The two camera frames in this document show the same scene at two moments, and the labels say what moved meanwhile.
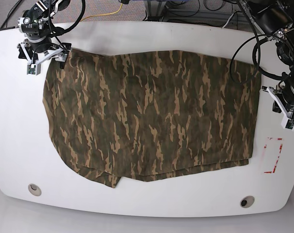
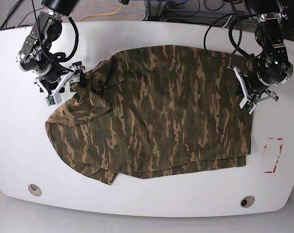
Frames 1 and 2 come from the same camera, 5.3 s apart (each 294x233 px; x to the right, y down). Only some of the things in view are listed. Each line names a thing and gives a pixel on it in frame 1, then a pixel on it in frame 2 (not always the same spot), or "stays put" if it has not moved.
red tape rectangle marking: (276, 162) stays put
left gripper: (59, 55) → (71, 76)
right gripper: (289, 111) → (248, 102)
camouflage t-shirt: (139, 115) stays put
